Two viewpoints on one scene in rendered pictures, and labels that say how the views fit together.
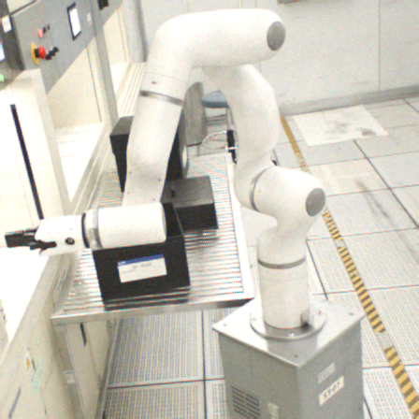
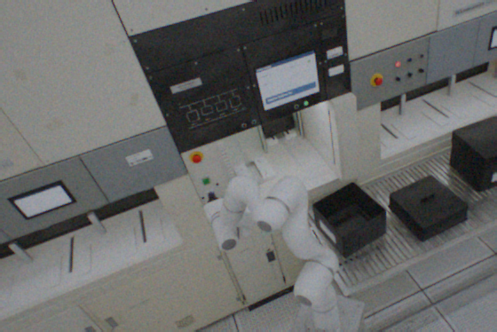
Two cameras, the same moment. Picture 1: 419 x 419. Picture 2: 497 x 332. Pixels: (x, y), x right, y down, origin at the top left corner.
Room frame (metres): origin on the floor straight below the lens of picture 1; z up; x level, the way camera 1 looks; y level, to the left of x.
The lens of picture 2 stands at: (1.11, -1.15, 2.44)
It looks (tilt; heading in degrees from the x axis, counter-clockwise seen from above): 40 degrees down; 66
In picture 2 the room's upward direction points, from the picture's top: 11 degrees counter-clockwise
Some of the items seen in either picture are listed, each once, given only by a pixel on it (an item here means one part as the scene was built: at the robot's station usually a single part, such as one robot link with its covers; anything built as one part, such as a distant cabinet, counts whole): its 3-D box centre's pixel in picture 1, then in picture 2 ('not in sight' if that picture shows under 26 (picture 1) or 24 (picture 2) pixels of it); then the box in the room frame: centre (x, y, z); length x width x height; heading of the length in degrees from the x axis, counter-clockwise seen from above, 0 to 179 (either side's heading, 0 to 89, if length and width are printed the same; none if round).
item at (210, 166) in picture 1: (174, 302); (419, 245); (2.29, -0.08, 0.38); 1.30 x 0.60 x 0.76; 172
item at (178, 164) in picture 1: (151, 150); (487, 154); (2.73, -0.10, 0.89); 0.29 x 0.29 x 0.25; 77
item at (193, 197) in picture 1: (174, 202); (427, 203); (2.25, -0.14, 0.83); 0.29 x 0.29 x 0.13; 84
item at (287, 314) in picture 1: (283, 289); (324, 311); (1.46, -0.33, 0.85); 0.19 x 0.19 x 0.18
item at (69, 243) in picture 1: (65, 233); (216, 211); (1.26, 0.16, 1.20); 0.11 x 0.10 x 0.07; 82
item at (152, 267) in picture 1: (138, 249); (349, 218); (1.86, 0.02, 0.85); 0.28 x 0.28 x 0.17; 0
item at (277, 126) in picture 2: not in sight; (272, 111); (1.92, 0.92, 1.06); 0.24 x 0.20 x 0.32; 172
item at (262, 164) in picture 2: not in sight; (254, 171); (1.61, 0.64, 0.89); 0.22 x 0.21 x 0.04; 82
